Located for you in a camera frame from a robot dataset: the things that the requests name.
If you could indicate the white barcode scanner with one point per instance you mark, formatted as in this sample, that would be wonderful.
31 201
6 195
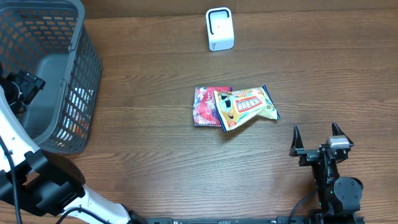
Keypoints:
219 24

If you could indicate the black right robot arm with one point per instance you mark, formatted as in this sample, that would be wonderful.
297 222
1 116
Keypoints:
339 197

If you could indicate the grey plastic mesh basket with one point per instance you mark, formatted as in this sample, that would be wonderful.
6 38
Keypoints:
48 39

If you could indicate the yellow orange snack bag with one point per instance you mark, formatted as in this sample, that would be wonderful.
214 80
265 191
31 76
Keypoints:
235 108

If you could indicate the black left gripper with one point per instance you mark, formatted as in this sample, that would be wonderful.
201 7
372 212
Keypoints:
30 86

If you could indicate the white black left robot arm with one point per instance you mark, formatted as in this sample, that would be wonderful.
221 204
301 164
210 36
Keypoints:
41 182

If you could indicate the red purple snack packet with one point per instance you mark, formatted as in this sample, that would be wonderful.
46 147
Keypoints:
204 106

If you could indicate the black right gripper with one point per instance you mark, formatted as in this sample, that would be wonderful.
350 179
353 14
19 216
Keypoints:
308 156

